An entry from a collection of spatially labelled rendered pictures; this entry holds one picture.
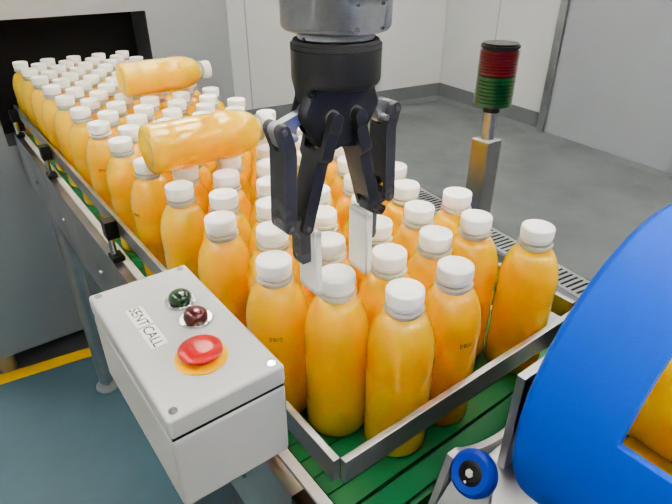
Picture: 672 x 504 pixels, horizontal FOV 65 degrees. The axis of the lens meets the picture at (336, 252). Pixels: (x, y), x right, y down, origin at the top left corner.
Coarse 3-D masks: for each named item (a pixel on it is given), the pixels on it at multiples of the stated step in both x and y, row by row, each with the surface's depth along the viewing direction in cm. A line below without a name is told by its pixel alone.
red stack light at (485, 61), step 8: (480, 56) 87; (488, 56) 85; (496, 56) 84; (504, 56) 84; (512, 56) 84; (480, 64) 87; (488, 64) 85; (496, 64) 85; (504, 64) 84; (512, 64) 85; (480, 72) 87; (488, 72) 86; (496, 72) 85; (504, 72) 85; (512, 72) 85
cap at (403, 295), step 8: (392, 280) 53; (400, 280) 53; (408, 280) 53; (416, 280) 53; (392, 288) 52; (400, 288) 52; (408, 288) 52; (416, 288) 52; (424, 288) 52; (392, 296) 51; (400, 296) 50; (408, 296) 50; (416, 296) 50; (424, 296) 51; (392, 304) 51; (400, 304) 50; (408, 304) 50; (416, 304) 51; (400, 312) 51; (408, 312) 51
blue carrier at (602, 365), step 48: (624, 240) 37; (624, 288) 34; (576, 336) 35; (624, 336) 33; (576, 384) 34; (624, 384) 32; (528, 432) 37; (576, 432) 34; (624, 432) 32; (528, 480) 39; (576, 480) 35; (624, 480) 32
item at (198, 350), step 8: (200, 336) 44; (208, 336) 44; (184, 344) 44; (192, 344) 43; (200, 344) 43; (208, 344) 43; (216, 344) 44; (184, 352) 43; (192, 352) 43; (200, 352) 43; (208, 352) 43; (216, 352) 43; (184, 360) 42; (192, 360) 42; (200, 360) 42; (208, 360) 42
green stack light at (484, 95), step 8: (480, 80) 88; (488, 80) 86; (496, 80) 86; (504, 80) 86; (512, 80) 86; (480, 88) 88; (488, 88) 87; (496, 88) 86; (504, 88) 86; (512, 88) 87; (480, 96) 88; (488, 96) 87; (496, 96) 87; (504, 96) 87; (512, 96) 88; (480, 104) 89; (488, 104) 88; (496, 104) 88; (504, 104) 88
